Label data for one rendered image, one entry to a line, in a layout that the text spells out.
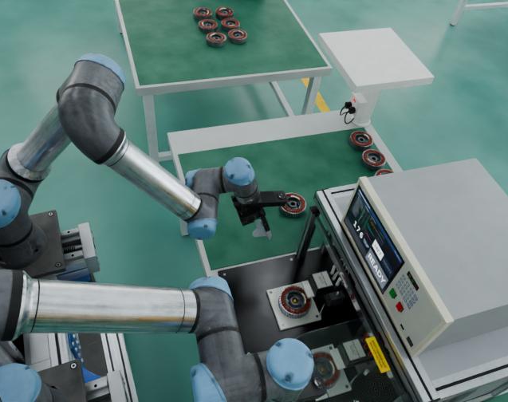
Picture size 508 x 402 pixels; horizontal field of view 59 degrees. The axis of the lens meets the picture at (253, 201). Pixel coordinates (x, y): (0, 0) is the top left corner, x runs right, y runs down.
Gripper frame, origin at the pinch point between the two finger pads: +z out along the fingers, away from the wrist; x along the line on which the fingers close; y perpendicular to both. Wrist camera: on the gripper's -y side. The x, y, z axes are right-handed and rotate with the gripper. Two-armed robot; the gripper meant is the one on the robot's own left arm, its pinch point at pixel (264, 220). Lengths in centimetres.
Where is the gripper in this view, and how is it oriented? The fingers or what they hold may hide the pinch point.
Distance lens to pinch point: 151.6
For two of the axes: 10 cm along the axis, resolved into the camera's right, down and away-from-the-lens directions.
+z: 1.7, 4.7, 8.7
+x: 3.1, 8.1, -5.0
